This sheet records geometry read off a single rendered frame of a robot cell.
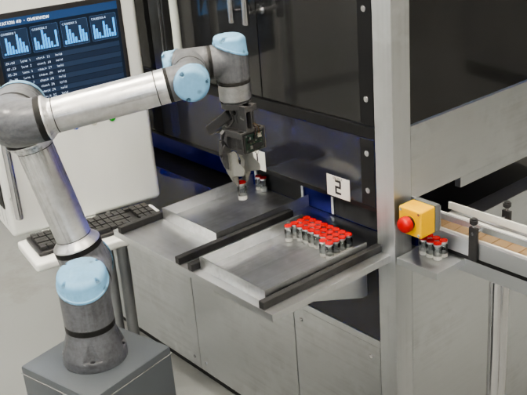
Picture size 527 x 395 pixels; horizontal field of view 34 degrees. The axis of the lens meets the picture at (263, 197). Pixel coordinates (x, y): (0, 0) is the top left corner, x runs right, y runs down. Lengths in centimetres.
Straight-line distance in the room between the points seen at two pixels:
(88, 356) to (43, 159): 46
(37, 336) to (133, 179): 120
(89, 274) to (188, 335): 131
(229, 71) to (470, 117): 70
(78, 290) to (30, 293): 225
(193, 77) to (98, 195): 110
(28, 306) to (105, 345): 208
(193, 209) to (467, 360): 92
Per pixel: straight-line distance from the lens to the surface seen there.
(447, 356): 257
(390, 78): 206
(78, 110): 184
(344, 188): 228
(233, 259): 226
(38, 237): 269
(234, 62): 195
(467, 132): 233
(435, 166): 226
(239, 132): 199
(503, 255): 215
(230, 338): 301
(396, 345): 236
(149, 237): 244
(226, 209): 256
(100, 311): 200
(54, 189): 203
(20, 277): 437
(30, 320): 398
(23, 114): 185
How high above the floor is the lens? 190
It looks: 23 degrees down
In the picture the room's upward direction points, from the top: 5 degrees counter-clockwise
